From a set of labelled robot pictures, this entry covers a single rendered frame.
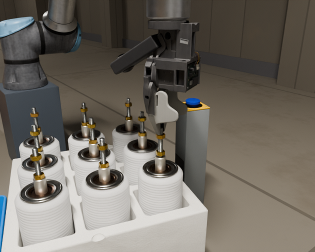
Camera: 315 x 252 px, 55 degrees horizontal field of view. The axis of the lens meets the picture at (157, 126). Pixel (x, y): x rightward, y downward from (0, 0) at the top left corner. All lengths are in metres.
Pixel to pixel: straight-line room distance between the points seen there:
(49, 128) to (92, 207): 0.63
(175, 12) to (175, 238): 0.43
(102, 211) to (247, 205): 0.53
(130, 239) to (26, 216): 0.19
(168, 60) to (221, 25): 2.61
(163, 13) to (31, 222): 0.42
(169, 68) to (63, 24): 0.66
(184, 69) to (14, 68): 0.76
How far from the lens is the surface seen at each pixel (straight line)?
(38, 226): 0.60
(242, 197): 1.04
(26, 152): 0.80
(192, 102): 0.83
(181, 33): 0.53
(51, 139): 0.82
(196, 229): 0.68
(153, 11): 0.53
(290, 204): 1.05
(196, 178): 0.92
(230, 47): 3.05
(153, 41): 0.55
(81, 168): 0.70
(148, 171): 0.64
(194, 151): 0.87
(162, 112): 0.57
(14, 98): 1.13
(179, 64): 0.52
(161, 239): 0.65
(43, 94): 1.15
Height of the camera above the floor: 0.57
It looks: 22 degrees down
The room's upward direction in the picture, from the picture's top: straight up
